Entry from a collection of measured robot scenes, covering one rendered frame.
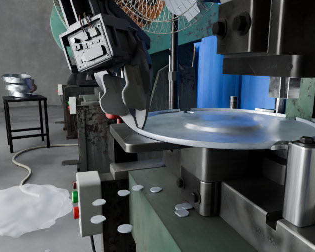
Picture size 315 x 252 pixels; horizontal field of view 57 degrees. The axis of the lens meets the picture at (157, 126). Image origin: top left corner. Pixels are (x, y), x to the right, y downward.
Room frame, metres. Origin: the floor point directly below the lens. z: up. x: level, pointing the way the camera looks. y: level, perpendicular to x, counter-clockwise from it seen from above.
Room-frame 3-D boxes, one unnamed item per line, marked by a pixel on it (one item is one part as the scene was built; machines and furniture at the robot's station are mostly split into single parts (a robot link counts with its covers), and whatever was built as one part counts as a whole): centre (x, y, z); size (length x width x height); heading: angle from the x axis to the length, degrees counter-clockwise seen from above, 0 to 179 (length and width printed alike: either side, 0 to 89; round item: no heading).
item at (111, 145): (0.73, 0.09, 0.62); 0.10 x 0.06 x 0.20; 18
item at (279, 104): (0.61, -0.26, 0.81); 0.02 x 0.02 x 0.14
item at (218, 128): (0.47, -0.10, 0.78); 0.29 x 0.29 x 0.01
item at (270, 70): (0.51, -0.23, 0.86); 0.20 x 0.16 x 0.05; 18
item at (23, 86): (3.14, 1.44, 0.40); 0.45 x 0.40 x 0.79; 30
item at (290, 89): (0.50, -0.22, 0.84); 0.05 x 0.03 x 0.04; 18
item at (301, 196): (0.30, -0.16, 0.75); 0.03 x 0.03 x 0.10; 18
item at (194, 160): (0.45, -0.06, 0.72); 0.25 x 0.14 x 0.14; 108
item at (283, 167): (0.51, -0.23, 0.72); 0.20 x 0.16 x 0.03; 18
